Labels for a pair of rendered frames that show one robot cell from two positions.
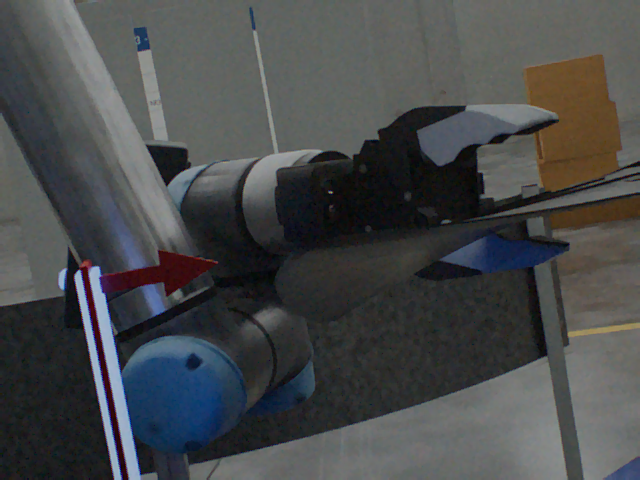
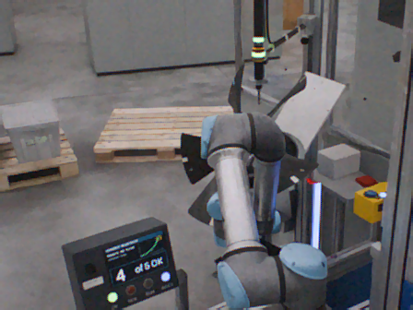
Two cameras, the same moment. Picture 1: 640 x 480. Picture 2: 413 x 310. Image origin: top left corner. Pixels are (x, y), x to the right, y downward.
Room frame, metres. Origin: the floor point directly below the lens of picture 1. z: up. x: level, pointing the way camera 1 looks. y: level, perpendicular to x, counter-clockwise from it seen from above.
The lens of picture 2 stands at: (1.51, 1.48, 2.05)
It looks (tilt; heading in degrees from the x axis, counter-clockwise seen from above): 25 degrees down; 241
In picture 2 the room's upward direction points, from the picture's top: straight up
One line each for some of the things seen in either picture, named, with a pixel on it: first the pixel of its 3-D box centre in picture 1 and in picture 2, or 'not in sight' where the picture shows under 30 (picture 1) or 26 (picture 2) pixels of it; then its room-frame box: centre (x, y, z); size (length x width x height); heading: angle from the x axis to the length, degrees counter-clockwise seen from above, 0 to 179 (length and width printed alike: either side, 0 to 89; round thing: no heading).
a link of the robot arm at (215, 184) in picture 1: (235, 213); (223, 203); (0.87, 0.06, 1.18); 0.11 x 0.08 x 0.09; 43
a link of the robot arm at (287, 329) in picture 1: (252, 341); (230, 228); (0.86, 0.07, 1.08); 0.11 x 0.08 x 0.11; 163
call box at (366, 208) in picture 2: not in sight; (378, 203); (0.25, 0.10, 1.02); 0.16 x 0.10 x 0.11; 6
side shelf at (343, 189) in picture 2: not in sight; (341, 180); (0.05, -0.40, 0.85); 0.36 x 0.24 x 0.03; 96
